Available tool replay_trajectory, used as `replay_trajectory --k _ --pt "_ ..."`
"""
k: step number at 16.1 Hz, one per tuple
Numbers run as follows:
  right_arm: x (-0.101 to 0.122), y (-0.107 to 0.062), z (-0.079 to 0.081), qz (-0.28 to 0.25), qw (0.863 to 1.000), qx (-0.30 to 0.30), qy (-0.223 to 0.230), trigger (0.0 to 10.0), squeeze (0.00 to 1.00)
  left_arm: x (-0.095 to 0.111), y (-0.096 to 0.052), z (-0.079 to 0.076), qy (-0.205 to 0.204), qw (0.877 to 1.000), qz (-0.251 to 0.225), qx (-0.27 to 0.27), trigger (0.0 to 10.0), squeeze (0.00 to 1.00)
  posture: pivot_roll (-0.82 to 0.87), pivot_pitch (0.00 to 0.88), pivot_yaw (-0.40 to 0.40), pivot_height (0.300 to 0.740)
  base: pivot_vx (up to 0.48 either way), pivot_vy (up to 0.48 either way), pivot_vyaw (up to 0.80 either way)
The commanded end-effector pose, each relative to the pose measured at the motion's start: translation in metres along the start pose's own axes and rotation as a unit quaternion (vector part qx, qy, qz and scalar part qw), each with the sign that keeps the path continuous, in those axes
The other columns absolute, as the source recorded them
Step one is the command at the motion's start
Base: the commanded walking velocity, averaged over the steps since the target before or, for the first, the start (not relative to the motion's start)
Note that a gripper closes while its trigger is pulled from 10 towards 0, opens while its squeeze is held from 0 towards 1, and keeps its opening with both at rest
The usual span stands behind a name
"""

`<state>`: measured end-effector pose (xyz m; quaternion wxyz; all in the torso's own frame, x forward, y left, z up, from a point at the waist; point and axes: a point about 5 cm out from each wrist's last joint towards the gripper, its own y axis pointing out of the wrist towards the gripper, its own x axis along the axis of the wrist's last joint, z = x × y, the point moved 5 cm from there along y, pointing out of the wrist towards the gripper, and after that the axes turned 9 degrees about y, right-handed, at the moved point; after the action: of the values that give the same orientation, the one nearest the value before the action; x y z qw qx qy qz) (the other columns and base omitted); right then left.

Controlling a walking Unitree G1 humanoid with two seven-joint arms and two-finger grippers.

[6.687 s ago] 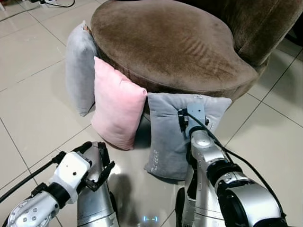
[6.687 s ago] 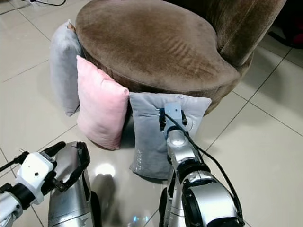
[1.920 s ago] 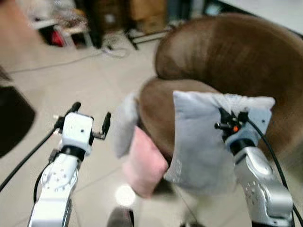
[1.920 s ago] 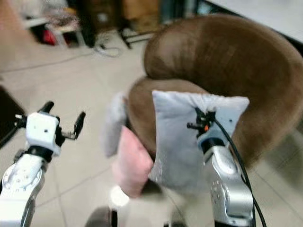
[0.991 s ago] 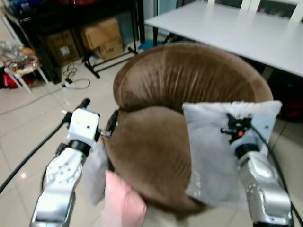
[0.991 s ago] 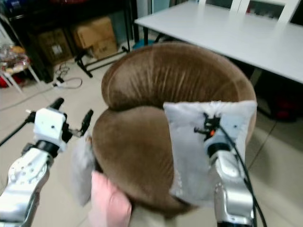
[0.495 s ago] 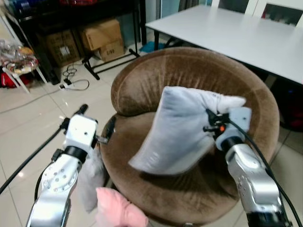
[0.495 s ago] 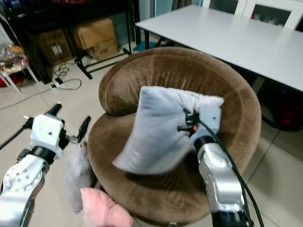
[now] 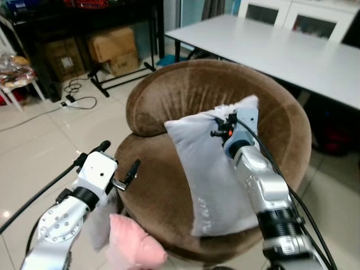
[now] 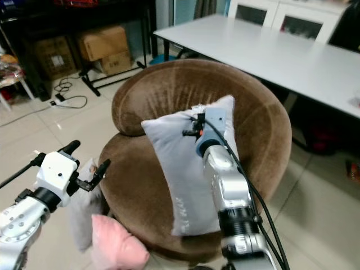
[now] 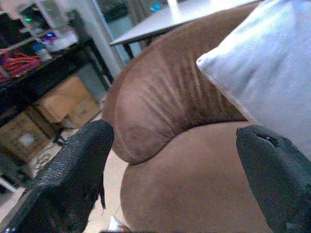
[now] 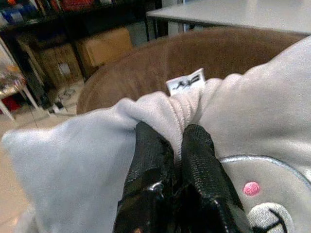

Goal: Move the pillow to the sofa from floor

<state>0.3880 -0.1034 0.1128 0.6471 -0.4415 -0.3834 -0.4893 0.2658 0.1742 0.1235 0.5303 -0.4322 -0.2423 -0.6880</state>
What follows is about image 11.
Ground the black metal shelf rack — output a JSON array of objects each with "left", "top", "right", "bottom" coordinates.
[{"left": 0, "top": 0, "right": 115, "bottom": 129}]

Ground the cardboard box with label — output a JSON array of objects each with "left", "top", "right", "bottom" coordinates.
[{"left": 0, "top": 111, "right": 49, "bottom": 163}]

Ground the grey table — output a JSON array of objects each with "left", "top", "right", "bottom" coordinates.
[{"left": 109, "top": 0, "right": 265, "bottom": 60}]

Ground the black floor cable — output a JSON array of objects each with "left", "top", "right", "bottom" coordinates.
[{"left": 34, "top": 126, "right": 71, "bottom": 170}]

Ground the red cable bundle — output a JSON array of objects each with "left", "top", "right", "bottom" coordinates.
[{"left": 0, "top": 48, "right": 42, "bottom": 78}]

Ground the white pillow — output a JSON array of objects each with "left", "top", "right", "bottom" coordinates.
[{"left": 196, "top": 0, "right": 311, "bottom": 161}]

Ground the brown suede sofa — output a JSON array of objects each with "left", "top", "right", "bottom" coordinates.
[{"left": 102, "top": 1, "right": 275, "bottom": 233}]

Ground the large cardboard box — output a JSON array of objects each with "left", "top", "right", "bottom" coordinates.
[{"left": 34, "top": 76, "right": 102, "bottom": 129}]

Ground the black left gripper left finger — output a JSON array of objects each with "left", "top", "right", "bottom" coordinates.
[{"left": 2, "top": 119, "right": 115, "bottom": 233}]

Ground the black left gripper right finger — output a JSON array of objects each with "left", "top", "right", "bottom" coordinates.
[{"left": 236, "top": 124, "right": 311, "bottom": 233}]

